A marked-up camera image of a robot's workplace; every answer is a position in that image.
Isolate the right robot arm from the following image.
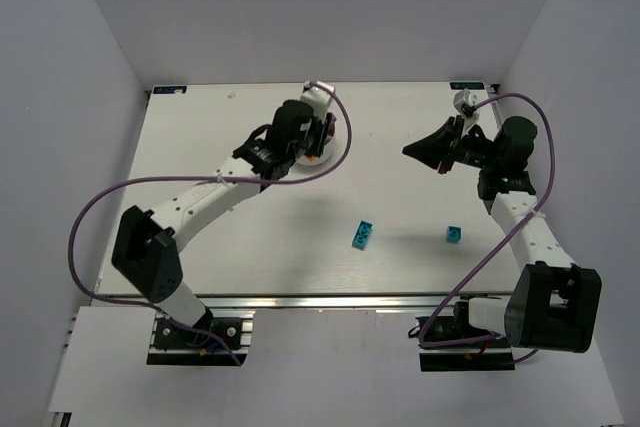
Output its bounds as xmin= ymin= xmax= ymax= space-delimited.
xmin=402 ymin=116 xmax=602 ymax=353

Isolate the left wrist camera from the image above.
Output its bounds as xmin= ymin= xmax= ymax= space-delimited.
xmin=299 ymin=81 xmax=335 ymax=119

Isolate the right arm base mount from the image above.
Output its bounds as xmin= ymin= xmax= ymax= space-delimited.
xmin=419 ymin=296 xmax=515 ymax=373

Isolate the small teal lego brick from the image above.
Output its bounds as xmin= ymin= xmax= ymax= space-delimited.
xmin=446 ymin=226 xmax=462 ymax=243

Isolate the long teal lego brick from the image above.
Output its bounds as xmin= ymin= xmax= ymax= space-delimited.
xmin=352 ymin=221 xmax=373 ymax=250

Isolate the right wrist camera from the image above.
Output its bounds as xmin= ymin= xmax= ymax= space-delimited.
xmin=453 ymin=89 xmax=479 ymax=133

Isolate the blue label corner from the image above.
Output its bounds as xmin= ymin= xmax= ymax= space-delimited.
xmin=449 ymin=81 xmax=486 ymax=91
xmin=152 ymin=85 xmax=187 ymax=95

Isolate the aluminium front rail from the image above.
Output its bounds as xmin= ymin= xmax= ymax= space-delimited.
xmin=89 ymin=291 xmax=511 ymax=312

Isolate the blue label left corner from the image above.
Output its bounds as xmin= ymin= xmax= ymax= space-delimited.
xmin=152 ymin=85 xmax=187 ymax=95

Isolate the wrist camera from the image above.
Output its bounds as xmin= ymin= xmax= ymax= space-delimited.
xmin=299 ymin=81 xmax=335 ymax=119
xmin=453 ymin=89 xmax=479 ymax=133

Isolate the white round divided container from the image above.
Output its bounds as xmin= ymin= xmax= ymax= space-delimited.
xmin=292 ymin=116 xmax=337 ymax=168

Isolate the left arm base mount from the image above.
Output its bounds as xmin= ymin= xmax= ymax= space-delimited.
xmin=146 ymin=310 xmax=253 ymax=367

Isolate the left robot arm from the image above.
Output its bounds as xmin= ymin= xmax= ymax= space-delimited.
xmin=111 ymin=92 xmax=333 ymax=330

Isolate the blue label right corner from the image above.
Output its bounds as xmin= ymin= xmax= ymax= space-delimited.
xmin=449 ymin=81 xmax=486 ymax=91

